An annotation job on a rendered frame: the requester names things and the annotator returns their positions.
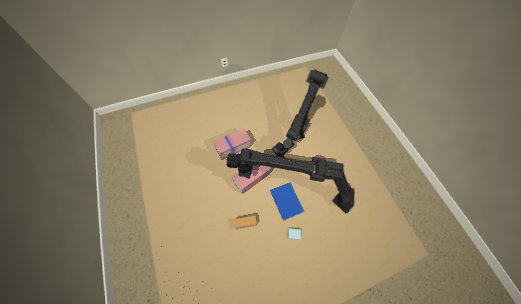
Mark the blue flat rectangular slab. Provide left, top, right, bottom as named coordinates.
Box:
left=270, top=183, right=304, bottom=220

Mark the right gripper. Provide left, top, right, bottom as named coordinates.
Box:
left=272, top=147, right=284, bottom=157

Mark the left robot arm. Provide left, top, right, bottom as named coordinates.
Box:
left=227, top=148, right=355, bottom=213

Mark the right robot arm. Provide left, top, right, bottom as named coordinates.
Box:
left=274, top=70, right=328, bottom=156

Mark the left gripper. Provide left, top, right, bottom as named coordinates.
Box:
left=238, top=165, right=253, bottom=179

